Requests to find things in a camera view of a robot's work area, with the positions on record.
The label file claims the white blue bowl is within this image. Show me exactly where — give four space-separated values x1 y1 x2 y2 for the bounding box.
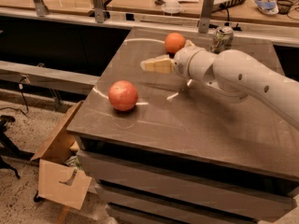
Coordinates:
255 1 278 15

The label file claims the open cardboard box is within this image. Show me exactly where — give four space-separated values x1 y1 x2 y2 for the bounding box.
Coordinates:
31 102 92 210

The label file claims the metal bracket post left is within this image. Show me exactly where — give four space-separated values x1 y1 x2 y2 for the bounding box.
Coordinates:
33 0 49 17

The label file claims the black mesh cup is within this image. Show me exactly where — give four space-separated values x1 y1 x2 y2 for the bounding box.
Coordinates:
277 0 293 15

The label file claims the green white soda can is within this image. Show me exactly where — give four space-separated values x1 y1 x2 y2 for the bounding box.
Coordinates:
209 26 234 53

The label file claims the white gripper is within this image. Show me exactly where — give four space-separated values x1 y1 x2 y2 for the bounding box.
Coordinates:
140 39 205 79

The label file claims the grey drawer cabinet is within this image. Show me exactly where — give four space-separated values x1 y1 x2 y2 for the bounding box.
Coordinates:
68 29 299 224

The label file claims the metal bracket post middle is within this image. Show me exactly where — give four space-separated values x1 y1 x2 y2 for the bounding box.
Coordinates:
93 0 105 23

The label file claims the black chair base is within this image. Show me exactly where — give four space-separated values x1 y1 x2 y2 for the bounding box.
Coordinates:
0 115 34 179

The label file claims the metal bracket post right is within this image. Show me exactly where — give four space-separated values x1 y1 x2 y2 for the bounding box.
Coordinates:
198 0 214 34

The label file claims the clear plastic cup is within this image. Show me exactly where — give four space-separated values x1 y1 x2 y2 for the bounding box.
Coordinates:
162 1 182 15

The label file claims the white power strip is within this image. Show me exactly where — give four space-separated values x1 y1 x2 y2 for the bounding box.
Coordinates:
212 0 246 12

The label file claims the red apple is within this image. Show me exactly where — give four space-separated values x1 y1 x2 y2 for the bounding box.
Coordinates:
108 80 138 111

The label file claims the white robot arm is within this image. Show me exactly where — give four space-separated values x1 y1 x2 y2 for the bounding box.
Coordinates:
140 42 299 129

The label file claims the orange fruit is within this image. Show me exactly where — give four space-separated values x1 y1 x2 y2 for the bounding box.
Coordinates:
164 33 186 54

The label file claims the metal bracket post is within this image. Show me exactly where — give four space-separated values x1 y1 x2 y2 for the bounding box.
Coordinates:
33 0 49 17
93 0 105 23
198 0 214 34

